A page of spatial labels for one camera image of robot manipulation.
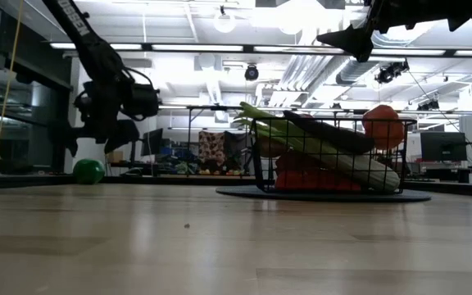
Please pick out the black ceiling spotlight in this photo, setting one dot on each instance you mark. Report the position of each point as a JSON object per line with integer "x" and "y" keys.
{"x": 428, "y": 105}
{"x": 251, "y": 73}
{"x": 389, "y": 73}

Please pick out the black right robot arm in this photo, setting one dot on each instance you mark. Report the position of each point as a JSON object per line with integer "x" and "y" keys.
{"x": 465, "y": 10}

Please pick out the person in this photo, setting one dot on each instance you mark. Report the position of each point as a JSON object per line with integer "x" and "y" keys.
{"x": 219, "y": 157}

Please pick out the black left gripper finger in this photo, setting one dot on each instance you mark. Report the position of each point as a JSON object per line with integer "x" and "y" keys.
{"x": 123, "y": 135}
{"x": 67, "y": 137}

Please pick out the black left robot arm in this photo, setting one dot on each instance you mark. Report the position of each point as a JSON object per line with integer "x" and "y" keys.
{"x": 92, "y": 53}

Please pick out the purple eggplant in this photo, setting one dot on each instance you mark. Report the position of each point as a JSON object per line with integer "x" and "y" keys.
{"x": 334, "y": 135}

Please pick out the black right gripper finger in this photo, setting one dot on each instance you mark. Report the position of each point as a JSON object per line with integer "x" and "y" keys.
{"x": 355, "y": 41}

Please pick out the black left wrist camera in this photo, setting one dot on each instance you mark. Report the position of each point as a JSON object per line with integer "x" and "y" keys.
{"x": 143, "y": 102}

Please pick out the patterned cloth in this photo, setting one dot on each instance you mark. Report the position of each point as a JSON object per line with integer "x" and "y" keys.
{"x": 210, "y": 141}

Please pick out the dark cloth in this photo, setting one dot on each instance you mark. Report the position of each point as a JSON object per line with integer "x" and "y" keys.
{"x": 234, "y": 143}

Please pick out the long red pepper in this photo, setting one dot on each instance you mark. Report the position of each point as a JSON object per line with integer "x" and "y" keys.
{"x": 314, "y": 181}

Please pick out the round white ceiling lamp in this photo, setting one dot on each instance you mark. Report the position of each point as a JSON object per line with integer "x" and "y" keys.
{"x": 224, "y": 24}

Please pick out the green lime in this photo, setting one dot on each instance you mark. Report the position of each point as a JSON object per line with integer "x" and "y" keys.
{"x": 88, "y": 172}

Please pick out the round dark mat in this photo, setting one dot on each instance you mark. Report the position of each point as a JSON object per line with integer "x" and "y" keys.
{"x": 322, "y": 197}

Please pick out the cardboard box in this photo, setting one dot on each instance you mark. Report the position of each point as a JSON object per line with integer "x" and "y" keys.
{"x": 115, "y": 157}

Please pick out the black computer monitor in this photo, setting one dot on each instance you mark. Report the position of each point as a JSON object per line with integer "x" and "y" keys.
{"x": 154, "y": 142}
{"x": 443, "y": 146}

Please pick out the silver ventilation duct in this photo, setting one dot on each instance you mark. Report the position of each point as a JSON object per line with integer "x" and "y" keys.
{"x": 359, "y": 75}

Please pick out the pink dragon fruit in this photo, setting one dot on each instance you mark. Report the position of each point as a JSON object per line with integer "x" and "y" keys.
{"x": 295, "y": 160}

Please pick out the orange fruit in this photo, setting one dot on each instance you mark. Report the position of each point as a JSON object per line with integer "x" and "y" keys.
{"x": 383, "y": 128}

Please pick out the long ceiling light bar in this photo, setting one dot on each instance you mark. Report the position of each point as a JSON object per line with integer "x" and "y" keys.
{"x": 248, "y": 48}

